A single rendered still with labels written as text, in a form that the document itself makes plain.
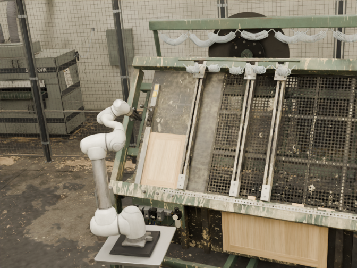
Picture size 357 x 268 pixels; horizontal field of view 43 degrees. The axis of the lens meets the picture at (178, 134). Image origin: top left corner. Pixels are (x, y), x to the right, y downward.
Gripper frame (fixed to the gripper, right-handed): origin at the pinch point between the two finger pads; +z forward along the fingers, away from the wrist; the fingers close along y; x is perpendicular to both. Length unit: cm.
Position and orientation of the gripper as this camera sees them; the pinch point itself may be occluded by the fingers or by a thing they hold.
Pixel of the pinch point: (139, 118)
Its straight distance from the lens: 414.3
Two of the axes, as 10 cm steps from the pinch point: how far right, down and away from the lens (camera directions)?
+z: 3.7, 2.7, 8.9
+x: 9.1, 0.8, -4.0
